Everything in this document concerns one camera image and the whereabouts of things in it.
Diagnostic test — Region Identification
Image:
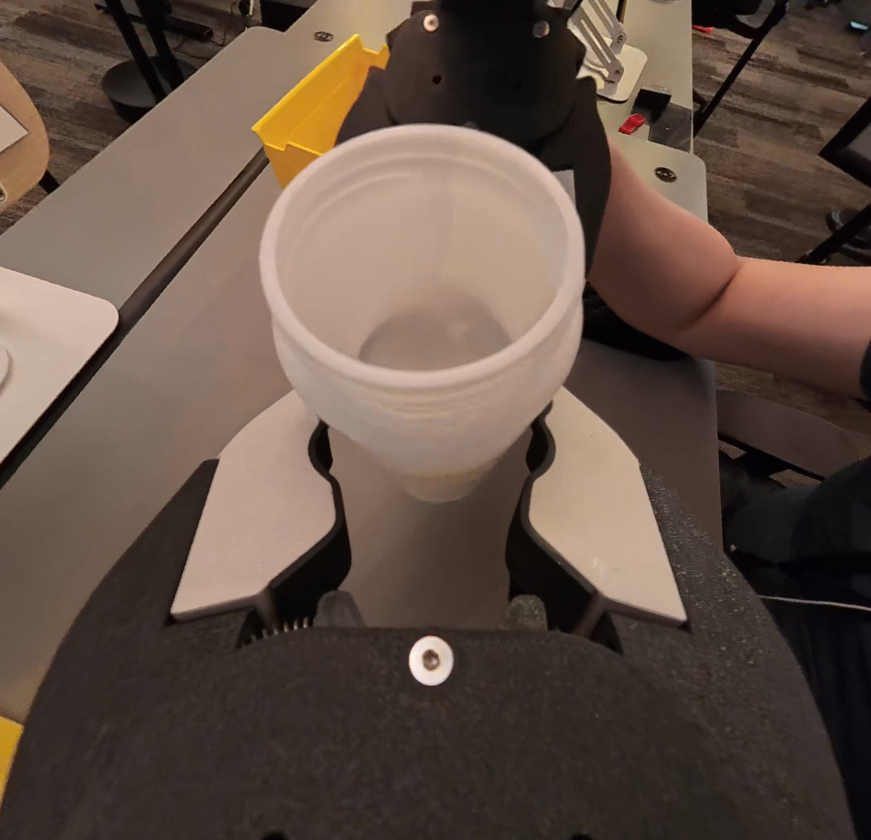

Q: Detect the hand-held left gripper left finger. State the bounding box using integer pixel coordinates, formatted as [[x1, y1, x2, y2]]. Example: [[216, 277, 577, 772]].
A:
[[169, 389, 352, 623]]

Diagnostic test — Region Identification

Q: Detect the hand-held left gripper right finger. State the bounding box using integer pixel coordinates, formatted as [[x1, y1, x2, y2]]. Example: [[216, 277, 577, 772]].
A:
[[507, 389, 688, 633]]

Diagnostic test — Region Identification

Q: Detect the yellow plastic bin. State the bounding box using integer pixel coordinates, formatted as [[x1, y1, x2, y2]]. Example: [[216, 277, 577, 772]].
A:
[[0, 715, 23, 803], [252, 35, 390, 188]]

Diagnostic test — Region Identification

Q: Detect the white plastic bottle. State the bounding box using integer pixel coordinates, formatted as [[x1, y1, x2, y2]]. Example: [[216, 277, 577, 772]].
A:
[[259, 123, 589, 503]]

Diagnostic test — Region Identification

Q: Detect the person's right forearm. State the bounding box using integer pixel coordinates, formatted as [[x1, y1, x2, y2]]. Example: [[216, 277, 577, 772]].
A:
[[586, 140, 871, 392]]

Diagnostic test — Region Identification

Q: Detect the small white stand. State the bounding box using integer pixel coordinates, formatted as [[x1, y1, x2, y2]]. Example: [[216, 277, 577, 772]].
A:
[[561, 0, 649, 103]]

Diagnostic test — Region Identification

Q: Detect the black textured pad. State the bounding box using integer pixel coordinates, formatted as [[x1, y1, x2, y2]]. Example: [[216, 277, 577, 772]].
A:
[[583, 285, 692, 365]]

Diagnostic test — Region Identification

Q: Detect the grey chair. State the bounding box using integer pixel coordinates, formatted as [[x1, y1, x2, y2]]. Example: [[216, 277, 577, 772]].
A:
[[716, 389, 871, 482]]

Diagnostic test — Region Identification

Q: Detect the black metal stand leg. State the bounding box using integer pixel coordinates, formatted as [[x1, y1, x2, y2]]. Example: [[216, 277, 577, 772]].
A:
[[89, 0, 219, 122]]

